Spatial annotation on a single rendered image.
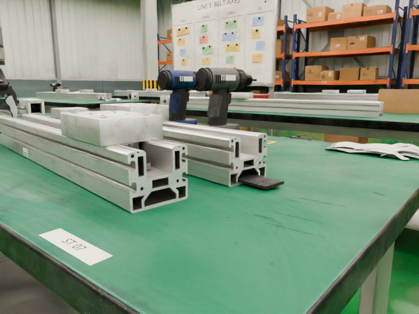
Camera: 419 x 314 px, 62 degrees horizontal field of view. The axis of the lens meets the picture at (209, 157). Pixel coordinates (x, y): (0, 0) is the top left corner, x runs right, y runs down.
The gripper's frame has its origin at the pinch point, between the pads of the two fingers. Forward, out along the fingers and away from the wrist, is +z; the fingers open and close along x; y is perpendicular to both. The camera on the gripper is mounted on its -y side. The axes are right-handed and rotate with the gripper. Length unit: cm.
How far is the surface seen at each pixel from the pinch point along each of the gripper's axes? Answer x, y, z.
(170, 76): -34, -53, -14
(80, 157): 5, -82, 0
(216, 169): -14, -95, 3
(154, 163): -2, -93, 0
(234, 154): -15, -98, 0
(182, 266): 8, -114, 6
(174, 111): -36, -53, -4
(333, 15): -919, 396, -201
